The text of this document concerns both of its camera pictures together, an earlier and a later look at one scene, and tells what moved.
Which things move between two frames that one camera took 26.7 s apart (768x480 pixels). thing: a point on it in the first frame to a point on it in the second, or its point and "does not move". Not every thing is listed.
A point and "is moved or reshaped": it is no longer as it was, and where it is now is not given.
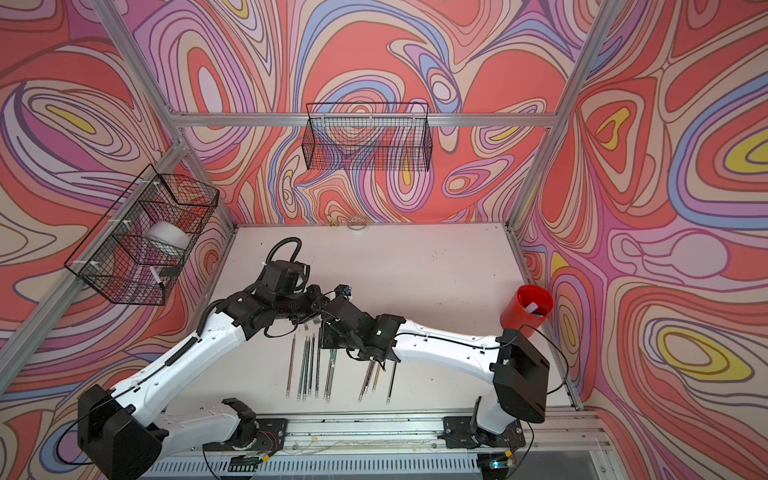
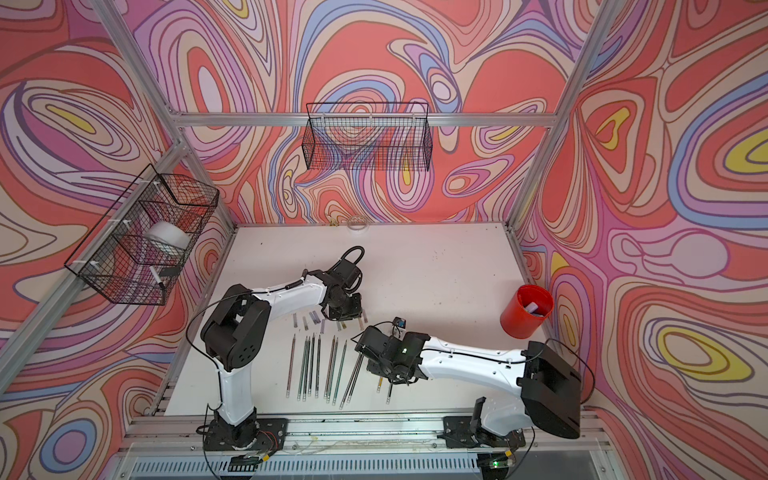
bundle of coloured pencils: [366, 380] to [348, 391]
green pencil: [332, 373] is moved or reshaped
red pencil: [291, 368] does not move
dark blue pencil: [305, 371] does not move
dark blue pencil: [311, 364] does not move
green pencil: [302, 371] does not move
